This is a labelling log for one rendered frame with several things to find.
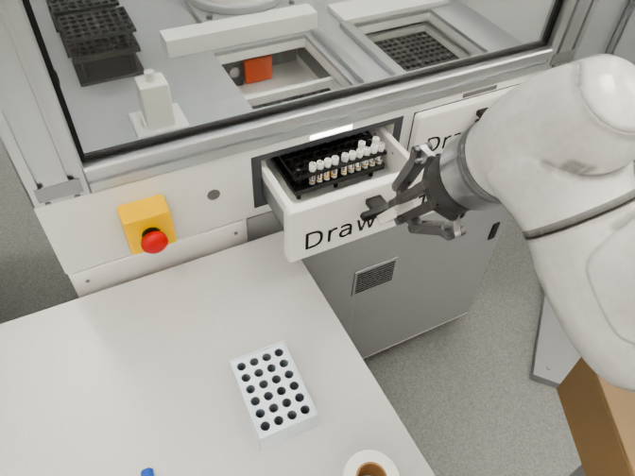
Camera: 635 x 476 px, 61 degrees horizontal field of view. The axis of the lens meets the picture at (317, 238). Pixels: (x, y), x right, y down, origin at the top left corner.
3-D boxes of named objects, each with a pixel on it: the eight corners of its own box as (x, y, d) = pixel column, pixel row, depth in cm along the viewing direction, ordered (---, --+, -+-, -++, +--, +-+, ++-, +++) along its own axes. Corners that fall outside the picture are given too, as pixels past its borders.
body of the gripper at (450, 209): (511, 199, 61) (467, 216, 70) (484, 130, 62) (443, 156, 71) (458, 218, 59) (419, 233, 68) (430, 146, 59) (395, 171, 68)
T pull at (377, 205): (403, 209, 85) (405, 203, 84) (362, 223, 82) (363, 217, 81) (391, 195, 87) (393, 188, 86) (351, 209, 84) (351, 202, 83)
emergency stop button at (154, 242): (171, 251, 83) (167, 233, 80) (145, 260, 81) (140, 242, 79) (165, 238, 85) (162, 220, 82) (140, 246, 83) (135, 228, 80)
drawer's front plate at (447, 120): (525, 129, 114) (543, 83, 106) (410, 166, 104) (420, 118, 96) (520, 125, 115) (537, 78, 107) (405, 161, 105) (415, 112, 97)
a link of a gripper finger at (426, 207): (459, 186, 67) (463, 196, 66) (418, 208, 77) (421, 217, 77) (433, 195, 65) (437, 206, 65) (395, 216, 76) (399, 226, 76)
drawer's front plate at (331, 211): (437, 211, 96) (450, 162, 88) (288, 263, 87) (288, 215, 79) (431, 205, 97) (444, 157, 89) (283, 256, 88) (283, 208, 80)
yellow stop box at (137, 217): (179, 245, 86) (171, 212, 81) (133, 260, 83) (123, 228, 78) (170, 224, 89) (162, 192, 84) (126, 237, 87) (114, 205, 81)
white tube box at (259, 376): (317, 426, 75) (318, 414, 72) (260, 450, 72) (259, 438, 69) (283, 353, 82) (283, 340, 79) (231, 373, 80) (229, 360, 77)
